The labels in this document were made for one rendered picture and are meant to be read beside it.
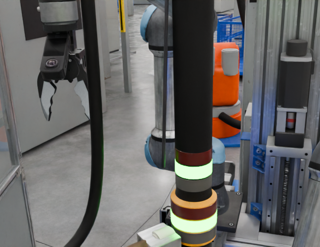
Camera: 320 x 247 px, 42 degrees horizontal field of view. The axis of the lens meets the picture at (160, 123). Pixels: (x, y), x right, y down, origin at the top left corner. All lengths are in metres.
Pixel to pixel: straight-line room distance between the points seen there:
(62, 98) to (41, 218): 1.81
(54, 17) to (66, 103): 4.05
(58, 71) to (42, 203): 2.86
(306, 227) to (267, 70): 0.59
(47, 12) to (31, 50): 3.58
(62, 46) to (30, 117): 3.67
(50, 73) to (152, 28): 0.50
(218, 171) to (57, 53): 0.67
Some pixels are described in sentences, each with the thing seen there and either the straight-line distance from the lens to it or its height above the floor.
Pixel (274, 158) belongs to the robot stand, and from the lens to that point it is 1.35.
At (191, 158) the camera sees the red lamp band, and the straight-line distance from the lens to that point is 0.36.
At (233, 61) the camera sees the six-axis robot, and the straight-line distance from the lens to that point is 4.36.
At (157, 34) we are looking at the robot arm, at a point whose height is 1.60.
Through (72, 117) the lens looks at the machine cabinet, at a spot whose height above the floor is 0.18.
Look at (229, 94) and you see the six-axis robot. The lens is 4.47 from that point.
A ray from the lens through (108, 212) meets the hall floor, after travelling 3.35.
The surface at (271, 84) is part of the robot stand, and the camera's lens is 1.36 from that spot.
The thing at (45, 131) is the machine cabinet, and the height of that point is 0.17.
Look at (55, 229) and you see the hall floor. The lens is 3.26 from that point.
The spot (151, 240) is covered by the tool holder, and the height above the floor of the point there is 1.55.
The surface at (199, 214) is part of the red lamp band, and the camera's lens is 0.38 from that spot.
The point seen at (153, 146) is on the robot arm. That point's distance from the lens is 1.35.
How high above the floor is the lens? 1.77
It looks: 20 degrees down
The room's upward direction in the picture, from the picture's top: 2 degrees counter-clockwise
